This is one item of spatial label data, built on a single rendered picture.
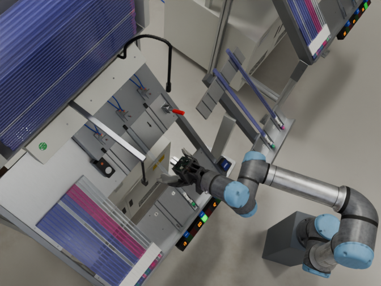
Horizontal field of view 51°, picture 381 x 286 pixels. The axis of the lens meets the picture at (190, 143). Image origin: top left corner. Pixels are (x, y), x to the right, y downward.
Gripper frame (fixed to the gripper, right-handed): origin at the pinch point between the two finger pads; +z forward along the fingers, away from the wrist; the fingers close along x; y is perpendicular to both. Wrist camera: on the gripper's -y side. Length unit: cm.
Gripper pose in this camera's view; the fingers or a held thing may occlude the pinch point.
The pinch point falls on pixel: (169, 165)
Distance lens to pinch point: 147.6
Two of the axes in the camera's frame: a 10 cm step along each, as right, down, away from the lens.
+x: -6.1, 7.2, -3.3
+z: -6.9, -2.8, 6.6
